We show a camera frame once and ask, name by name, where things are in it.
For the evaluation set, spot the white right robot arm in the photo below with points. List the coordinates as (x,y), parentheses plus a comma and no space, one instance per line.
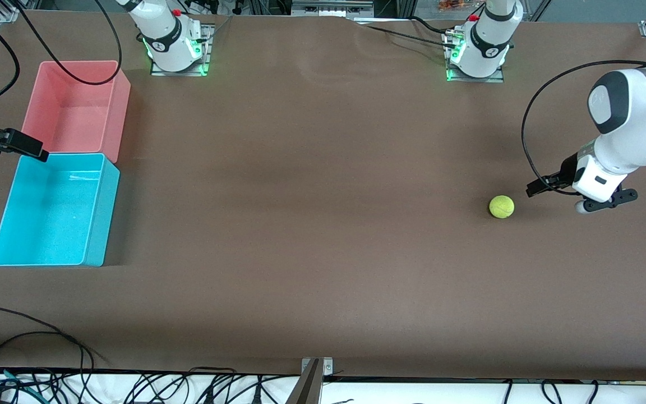
(166,33)

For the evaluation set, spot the pink plastic bin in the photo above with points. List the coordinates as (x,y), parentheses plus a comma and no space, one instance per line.
(76,118)

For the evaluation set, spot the aluminium frame post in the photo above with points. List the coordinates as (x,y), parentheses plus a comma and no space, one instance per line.
(406,7)

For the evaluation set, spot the orange packaged items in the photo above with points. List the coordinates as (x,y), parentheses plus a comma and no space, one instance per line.
(452,4)

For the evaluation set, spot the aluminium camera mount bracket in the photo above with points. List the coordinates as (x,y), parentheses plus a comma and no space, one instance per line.
(314,387)

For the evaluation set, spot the yellow tennis ball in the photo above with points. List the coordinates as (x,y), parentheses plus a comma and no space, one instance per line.
(501,206)

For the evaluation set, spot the aluminium arm base plate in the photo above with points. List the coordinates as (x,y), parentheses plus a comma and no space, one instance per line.
(494,79)
(208,50)

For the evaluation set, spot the grey power strip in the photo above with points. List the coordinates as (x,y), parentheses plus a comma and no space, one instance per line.
(328,8)

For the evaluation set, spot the blue plastic bin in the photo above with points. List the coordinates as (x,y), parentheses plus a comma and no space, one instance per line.
(48,213)

